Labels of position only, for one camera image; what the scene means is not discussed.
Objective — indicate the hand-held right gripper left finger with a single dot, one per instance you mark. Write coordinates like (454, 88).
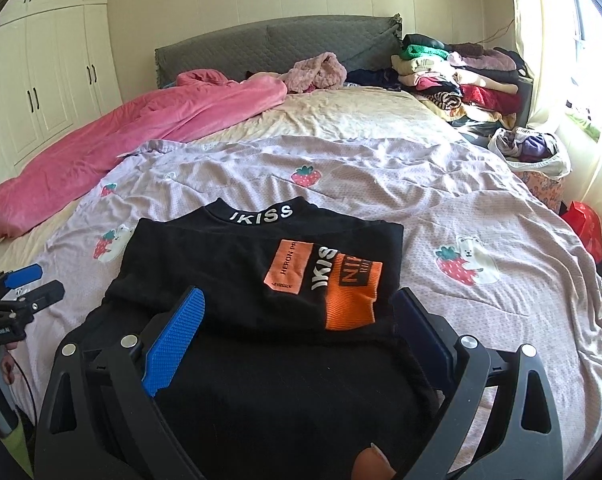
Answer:
(176, 332)

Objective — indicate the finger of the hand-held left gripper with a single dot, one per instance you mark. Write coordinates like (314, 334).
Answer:
(48, 295)
(26, 275)

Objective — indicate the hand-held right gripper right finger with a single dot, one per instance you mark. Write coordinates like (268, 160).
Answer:
(426, 335)

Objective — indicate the black sweater with orange cuffs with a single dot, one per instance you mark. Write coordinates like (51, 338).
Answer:
(221, 260)

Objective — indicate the white bag of clothes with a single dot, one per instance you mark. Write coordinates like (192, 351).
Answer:
(528, 147)

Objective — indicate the pile of folded clothes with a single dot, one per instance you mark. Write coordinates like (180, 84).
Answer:
(461, 85)

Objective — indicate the dark navy clothes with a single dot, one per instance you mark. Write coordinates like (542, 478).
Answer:
(373, 79)

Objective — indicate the person's left hand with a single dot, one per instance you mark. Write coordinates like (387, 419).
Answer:
(6, 365)

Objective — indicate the person's right hand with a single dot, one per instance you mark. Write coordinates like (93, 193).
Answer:
(373, 465)

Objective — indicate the lilac printed quilt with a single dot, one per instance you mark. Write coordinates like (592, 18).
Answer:
(431, 200)

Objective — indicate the yellow-green cloth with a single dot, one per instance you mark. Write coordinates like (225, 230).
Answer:
(18, 452)

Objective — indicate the pink fleece blanket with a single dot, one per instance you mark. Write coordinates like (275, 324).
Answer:
(106, 145)

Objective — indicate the floral storage box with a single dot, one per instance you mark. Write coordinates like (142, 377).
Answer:
(541, 187)

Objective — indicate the red plastic bag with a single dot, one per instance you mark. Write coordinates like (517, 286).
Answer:
(583, 230)

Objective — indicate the white wardrobe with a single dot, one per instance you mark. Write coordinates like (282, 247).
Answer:
(46, 70)

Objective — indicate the cream curtain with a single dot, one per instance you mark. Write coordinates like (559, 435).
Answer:
(596, 185)

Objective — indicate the cream bed sheet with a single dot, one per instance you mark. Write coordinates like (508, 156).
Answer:
(331, 110)

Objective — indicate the pink fluffy garment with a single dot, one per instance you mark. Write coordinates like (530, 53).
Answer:
(316, 72)

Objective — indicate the grey quilted headboard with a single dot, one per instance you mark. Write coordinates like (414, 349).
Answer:
(281, 45)

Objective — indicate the window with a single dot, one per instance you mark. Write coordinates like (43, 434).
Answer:
(596, 35)

